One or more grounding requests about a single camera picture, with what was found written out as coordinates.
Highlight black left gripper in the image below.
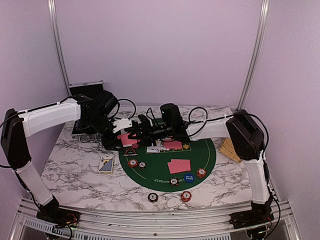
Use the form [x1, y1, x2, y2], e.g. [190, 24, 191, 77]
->
[85, 113, 124, 151]

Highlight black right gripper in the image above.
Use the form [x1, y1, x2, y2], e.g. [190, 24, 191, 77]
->
[128, 120, 174, 147]

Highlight red backed card deck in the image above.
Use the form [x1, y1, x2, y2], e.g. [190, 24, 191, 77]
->
[117, 133, 138, 148]

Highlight red cards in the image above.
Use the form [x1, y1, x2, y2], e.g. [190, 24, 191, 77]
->
[164, 140, 183, 150]

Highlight dealt red card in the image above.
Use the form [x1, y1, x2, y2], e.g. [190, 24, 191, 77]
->
[167, 161, 185, 174]
[132, 144, 140, 149]

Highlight red chip stack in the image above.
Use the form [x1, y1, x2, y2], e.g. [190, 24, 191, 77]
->
[127, 159, 139, 168]
[196, 168, 207, 178]
[180, 191, 192, 202]

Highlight dealt red card front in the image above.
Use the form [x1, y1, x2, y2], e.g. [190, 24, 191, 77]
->
[167, 161, 185, 174]

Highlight dark hundred chip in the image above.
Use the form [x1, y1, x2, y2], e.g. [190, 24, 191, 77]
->
[138, 161, 147, 169]

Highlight blue small blind button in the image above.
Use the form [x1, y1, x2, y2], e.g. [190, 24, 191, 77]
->
[183, 173, 195, 183]

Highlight dark chip stack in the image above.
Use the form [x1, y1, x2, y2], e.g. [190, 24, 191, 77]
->
[147, 192, 159, 203]
[169, 177, 180, 187]

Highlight red chip stack front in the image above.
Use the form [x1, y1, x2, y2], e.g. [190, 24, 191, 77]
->
[180, 191, 192, 202]

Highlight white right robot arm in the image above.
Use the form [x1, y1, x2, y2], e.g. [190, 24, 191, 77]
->
[128, 103, 271, 224]

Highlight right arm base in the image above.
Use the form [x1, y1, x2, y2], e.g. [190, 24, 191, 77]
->
[229, 210, 275, 229]

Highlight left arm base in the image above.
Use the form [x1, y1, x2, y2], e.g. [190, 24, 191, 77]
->
[36, 208, 81, 227]

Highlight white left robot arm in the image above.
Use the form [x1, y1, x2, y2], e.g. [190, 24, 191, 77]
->
[0, 90, 133, 223]

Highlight triangular all in button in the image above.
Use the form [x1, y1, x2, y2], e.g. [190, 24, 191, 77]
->
[123, 146, 138, 157]

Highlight blue card box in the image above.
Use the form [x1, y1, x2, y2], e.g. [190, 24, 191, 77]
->
[98, 156, 114, 174]

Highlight aluminium poker case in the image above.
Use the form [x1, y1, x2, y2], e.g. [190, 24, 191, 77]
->
[68, 80, 104, 143]

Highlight round green poker mat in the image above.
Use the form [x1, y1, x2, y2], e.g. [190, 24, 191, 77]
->
[119, 139, 217, 192]

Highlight woven bamboo tray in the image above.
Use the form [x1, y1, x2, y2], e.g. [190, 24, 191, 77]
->
[218, 138, 243, 164]

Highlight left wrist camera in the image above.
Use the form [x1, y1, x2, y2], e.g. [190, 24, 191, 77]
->
[112, 118, 132, 133]

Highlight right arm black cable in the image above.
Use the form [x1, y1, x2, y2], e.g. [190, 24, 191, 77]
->
[187, 106, 282, 226]

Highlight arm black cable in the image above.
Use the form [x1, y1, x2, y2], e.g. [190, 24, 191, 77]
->
[0, 98, 137, 171]
[187, 106, 282, 226]

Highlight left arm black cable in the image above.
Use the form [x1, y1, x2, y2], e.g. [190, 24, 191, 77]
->
[0, 98, 137, 171]

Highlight front aluminium rail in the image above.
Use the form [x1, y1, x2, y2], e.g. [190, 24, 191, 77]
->
[5, 198, 302, 240]

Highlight left aluminium frame post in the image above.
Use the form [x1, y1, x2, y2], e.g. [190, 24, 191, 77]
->
[48, 0, 71, 95]

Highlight aluminium frame post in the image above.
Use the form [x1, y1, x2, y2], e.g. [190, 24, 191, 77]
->
[48, 0, 71, 95]
[236, 0, 270, 110]

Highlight right aluminium frame post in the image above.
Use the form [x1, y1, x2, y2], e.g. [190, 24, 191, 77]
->
[236, 0, 270, 110]

